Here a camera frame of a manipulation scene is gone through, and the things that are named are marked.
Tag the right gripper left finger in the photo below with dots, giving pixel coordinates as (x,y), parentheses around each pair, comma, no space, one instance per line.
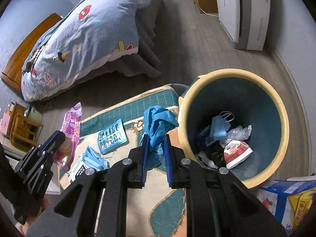
(95,203)

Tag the green orange patterned mat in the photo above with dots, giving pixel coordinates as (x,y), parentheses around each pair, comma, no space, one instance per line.
(155,210)

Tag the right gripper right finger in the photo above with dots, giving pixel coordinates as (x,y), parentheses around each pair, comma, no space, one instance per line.
(217,202)

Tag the teal yellow trash bin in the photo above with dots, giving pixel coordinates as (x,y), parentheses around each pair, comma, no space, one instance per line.
(253,102)

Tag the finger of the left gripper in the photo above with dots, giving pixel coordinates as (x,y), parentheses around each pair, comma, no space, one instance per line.
(53,143)

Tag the cartoon print blue duvet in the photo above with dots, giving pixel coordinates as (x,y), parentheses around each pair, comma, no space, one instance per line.
(93,33)

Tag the red white paper cup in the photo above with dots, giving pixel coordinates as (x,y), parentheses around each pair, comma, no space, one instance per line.
(235,152)

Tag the clear plastic bag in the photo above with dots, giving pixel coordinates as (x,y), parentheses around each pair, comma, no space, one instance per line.
(237,134)

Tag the blue strawberry carton box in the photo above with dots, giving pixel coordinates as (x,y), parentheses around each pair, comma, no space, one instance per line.
(288,200)

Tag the light blue face mask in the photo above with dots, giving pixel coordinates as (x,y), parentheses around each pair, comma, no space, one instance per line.
(219,127)

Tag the wooden bed headboard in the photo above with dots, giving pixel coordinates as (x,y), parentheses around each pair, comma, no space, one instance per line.
(11,73)

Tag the green white medicine box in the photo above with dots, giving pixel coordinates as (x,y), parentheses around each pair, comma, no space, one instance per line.
(77,169)

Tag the person right hand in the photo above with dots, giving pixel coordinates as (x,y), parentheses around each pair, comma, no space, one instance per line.
(23,228)

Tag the teal glove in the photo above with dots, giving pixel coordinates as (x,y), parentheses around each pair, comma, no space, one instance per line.
(158,121)

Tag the pink snack wrapper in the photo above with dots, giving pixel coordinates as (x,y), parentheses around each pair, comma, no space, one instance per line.
(71,125)

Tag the grey bed skirt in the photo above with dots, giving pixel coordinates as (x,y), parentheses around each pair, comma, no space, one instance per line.
(144,61)

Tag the white air purifier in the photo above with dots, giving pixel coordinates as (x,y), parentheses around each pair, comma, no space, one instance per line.
(245,22)

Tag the blue pill blister pack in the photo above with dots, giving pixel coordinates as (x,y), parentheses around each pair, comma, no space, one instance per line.
(110,138)

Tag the wooden side stool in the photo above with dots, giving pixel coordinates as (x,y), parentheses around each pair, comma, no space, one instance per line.
(23,131)

